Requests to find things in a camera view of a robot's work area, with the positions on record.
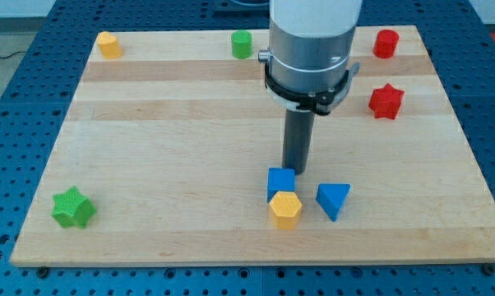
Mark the red cylinder block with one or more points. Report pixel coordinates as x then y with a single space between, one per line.
385 43

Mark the blue cube block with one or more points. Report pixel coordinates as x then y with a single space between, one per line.
279 179

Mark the green star block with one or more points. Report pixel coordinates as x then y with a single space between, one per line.
72 208

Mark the yellow hexagon block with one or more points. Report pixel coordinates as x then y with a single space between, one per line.
285 210

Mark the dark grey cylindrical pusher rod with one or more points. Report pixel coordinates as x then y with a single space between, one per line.
297 138

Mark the yellow heart block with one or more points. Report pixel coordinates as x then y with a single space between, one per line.
108 45

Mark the blue triangle block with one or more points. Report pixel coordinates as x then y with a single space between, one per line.
331 198

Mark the wooden board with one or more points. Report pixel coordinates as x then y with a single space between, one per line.
172 144

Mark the red star block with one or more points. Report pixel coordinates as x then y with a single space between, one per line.
385 102

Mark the green cylinder block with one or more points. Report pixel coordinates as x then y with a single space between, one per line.
241 41

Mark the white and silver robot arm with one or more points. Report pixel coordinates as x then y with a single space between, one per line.
306 60

